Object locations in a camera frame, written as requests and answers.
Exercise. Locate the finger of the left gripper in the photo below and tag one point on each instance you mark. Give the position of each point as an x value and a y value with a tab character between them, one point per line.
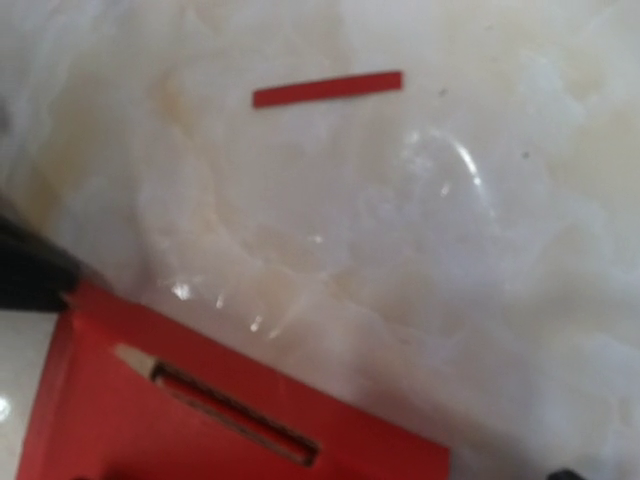
36	274

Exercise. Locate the red paper box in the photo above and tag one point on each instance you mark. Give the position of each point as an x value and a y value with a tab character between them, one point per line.
127	393

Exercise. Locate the torn red paper scrap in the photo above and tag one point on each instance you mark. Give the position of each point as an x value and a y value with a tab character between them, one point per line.
327	89

